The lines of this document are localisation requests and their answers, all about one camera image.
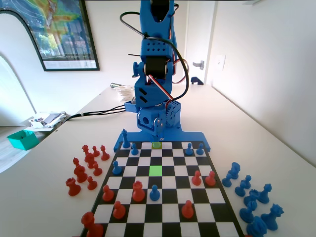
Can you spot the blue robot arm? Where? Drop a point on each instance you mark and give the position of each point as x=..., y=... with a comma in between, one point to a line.
x=153, y=93

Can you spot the blue king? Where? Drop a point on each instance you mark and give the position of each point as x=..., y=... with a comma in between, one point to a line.
x=126, y=142

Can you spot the white stacked items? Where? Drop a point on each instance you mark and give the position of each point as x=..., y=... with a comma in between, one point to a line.
x=123, y=95

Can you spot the small metal object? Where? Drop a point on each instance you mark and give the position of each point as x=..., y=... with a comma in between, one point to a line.
x=113, y=85

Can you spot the red bishop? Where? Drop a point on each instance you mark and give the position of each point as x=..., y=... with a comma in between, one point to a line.
x=76, y=163
x=105, y=156

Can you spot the red pawn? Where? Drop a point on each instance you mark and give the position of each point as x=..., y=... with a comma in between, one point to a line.
x=210, y=181
x=187, y=212
x=91, y=185
x=97, y=171
x=96, y=152
x=107, y=196
x=196, y=180
x=119, y=213

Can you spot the blue plastic clamp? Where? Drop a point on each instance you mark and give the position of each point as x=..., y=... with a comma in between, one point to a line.
x=196, y=80

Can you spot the black and white chessboard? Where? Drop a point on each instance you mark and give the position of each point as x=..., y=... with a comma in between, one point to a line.
x=170, y=197

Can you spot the red rook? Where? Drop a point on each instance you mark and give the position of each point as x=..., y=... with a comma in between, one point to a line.
x=73, y=190
x=138, y=195

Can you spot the red knight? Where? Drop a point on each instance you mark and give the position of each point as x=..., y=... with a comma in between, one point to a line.
x=90, y=161
x=81, y=175

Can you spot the white door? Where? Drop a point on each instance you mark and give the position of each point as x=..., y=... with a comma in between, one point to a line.
x=200, y=37

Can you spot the pile of papers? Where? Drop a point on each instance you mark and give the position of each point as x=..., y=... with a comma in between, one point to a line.
x=47, y=119

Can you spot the black framed map poster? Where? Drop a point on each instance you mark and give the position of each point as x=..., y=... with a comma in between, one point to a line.
x=64, y=37

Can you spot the teal plastic box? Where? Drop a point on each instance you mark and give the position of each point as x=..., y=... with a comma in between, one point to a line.
x=24, y=142

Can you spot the blue queen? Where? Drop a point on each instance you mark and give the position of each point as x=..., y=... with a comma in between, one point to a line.
x=271, y=219

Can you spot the white arched panel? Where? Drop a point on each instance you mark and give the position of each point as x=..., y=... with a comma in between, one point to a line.
x=14, y=49

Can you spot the blue base plate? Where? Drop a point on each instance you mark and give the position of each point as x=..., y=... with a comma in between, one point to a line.
x=192, y=137

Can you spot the white light switch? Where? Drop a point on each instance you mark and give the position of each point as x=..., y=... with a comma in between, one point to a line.
x=220, y=63

